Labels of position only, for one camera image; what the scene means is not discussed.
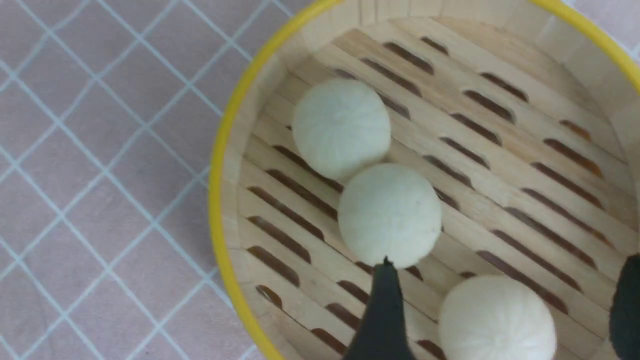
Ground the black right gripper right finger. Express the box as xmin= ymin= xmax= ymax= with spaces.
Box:
xmin=609 ymin=253 xmax=640 ymax=360

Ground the pink grid tablecloth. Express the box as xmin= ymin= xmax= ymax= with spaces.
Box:
xmin=0 ymin=0 xmax=640 ymax=360

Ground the white bun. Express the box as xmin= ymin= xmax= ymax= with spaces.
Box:
xmin=438 ymin=275 xmax=558 ymax=360
xmin=337 ymin=162 xmax=443 ymax=269
xmin=291 ymin=78 xmax=392 ymax=180

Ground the yellow-rimmed bamboo steamer tray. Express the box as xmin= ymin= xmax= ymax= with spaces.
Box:
xmin=208 ymin=0 xmax=639 ymax=360

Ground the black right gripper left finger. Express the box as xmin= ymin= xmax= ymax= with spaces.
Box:
xmin=343 ymin=257 xmax=416 ymax=360

